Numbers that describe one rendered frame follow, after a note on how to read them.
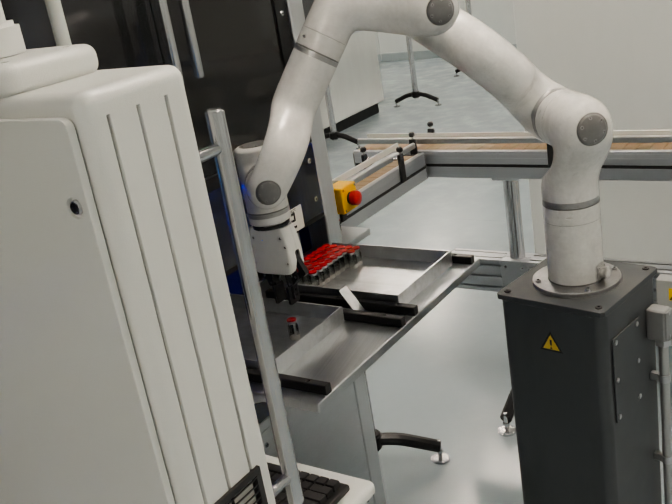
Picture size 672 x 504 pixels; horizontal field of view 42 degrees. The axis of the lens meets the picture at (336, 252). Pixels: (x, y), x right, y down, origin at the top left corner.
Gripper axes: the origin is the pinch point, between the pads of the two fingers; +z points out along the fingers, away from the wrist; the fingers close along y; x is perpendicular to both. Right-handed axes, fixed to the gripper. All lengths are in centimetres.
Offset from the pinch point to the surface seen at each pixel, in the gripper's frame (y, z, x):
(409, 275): 8.0, 10.9, 35.4
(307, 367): 9.5, 11.0, -9.6
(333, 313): 5.7, 7.4, 6.8
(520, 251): -3, 41, 125
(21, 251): 19, -38, -69
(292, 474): 34, 6, -47
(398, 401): -52, 98, 111
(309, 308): -2.9, 8.4, 9.9
